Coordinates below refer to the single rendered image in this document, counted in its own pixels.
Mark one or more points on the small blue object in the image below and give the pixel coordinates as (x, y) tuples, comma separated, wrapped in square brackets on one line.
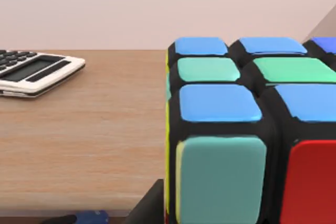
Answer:
[(93, 217)]

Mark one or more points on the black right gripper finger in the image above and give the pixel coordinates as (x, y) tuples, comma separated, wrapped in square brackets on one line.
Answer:
[(151, 208)]

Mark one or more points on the multicoloured puzzle cube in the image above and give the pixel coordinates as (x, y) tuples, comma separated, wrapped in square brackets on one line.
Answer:
[(223, 129)]

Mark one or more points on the white and black calculator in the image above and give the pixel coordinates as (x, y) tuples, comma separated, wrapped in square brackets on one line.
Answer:
[(39, 73)]

